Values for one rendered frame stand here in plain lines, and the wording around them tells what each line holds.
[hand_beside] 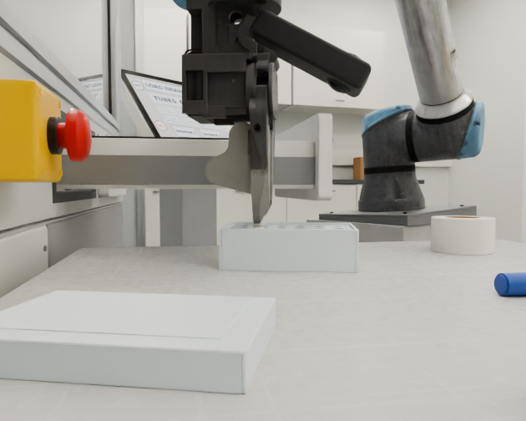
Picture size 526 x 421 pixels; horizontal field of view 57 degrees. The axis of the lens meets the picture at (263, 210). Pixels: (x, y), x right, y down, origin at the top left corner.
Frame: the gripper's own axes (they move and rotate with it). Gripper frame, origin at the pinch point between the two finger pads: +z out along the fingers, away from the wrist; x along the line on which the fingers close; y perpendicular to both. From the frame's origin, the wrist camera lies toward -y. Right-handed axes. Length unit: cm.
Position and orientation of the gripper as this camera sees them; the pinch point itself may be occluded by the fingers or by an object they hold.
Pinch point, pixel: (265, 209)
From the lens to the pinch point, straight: 46.3
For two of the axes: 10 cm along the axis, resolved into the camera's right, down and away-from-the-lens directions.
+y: -9.9, -0.1, 1.0
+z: 0.0, 10.0, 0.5
